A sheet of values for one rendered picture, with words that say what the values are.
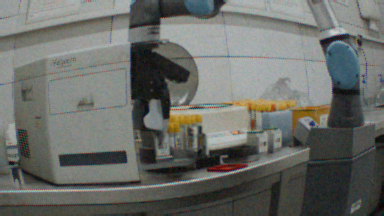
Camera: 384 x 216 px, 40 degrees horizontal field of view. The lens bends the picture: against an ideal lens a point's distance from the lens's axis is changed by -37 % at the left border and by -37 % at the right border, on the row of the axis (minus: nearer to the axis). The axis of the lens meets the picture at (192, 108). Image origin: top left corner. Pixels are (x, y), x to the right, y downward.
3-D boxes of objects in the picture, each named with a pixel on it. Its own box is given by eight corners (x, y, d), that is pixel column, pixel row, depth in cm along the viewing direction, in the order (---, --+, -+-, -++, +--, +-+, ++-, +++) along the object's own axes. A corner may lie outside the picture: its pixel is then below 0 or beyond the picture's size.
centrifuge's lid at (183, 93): (135, 40, 225) (123, 46, 232) (142, 124, 224) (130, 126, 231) (194, 36, 237) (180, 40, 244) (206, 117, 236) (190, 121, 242)
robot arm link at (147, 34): (146, 28, 167) (169, 23, 161) (145, 46, 167) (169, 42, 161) (122, 31, 162) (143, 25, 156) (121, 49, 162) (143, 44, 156)
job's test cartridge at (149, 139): (156, 161, 162) (153, 131, 161) (143, 159, 165) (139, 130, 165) (171, 160, 164) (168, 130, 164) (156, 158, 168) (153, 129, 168)
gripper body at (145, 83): (116, 102, 162) (117, 48, 161) (145, 99, 168) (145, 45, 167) (137, 102, 156) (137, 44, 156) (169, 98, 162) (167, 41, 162)
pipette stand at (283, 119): (272, 150, 201) (272, 114, 200) (258, 150, 207) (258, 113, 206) (294, 144, 206) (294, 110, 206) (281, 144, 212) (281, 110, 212)
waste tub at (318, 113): (316, 140, 207) (316, 108, 206) (288, 142, 216) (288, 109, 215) (331, 134, 217) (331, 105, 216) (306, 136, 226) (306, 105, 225)
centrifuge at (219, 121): (197, 159, 200) (194, 110, 200) (139, 151, 225) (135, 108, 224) (266, 146, 214) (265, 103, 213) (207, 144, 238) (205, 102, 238)
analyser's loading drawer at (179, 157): (124, 175, 154) (121, 151, 154) (108, 171, 159) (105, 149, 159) (196, 167, 168) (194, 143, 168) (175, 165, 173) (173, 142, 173)
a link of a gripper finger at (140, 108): (121, 141, 165) (122, 99, 163) (140, 140, 169) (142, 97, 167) (129, 145, 163) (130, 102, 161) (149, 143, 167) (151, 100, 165)
